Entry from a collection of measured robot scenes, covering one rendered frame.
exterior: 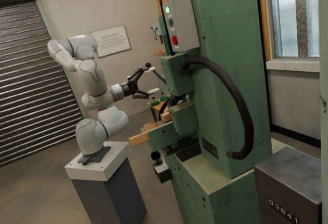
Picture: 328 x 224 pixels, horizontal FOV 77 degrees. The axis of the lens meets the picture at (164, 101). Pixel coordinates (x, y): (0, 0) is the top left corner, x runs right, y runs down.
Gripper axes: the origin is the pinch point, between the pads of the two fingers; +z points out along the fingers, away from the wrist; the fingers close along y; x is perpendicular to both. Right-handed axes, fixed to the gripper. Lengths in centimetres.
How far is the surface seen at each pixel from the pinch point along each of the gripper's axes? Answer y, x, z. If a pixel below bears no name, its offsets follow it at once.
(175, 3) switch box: 44, -43, -2
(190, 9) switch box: 42, -44, 2
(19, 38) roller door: -6, 285, -114
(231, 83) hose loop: 26, -65, 0
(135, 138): -16.2, -22.4, -23.0
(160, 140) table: -20.1, -27.1, -11.8
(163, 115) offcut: -19.1, -10.3, -2.4
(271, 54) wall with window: -38, 41, 139
